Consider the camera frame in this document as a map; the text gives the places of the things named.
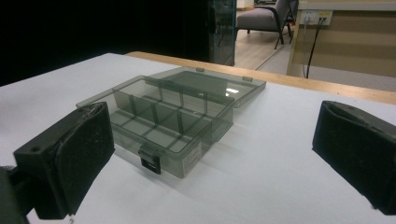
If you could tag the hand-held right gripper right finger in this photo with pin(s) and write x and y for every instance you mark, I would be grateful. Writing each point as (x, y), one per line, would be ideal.
(358, 146)

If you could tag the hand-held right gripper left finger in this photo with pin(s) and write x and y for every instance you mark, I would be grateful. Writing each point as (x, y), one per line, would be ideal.
(67, 155)

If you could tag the clear grey plastic compartment box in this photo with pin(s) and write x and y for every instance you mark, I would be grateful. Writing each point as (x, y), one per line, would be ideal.
(174, 119)

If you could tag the beige wooden counter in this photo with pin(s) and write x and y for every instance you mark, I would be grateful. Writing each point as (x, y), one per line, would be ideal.
(348, 40)

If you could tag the grey armchair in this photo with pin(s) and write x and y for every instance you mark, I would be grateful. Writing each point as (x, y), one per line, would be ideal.
(264, 17)

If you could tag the glass cabinet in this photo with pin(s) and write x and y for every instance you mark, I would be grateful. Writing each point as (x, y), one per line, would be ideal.
(221, 31)

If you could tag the white wall socket strip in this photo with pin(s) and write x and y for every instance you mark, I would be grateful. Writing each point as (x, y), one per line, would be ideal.
(316, 16)

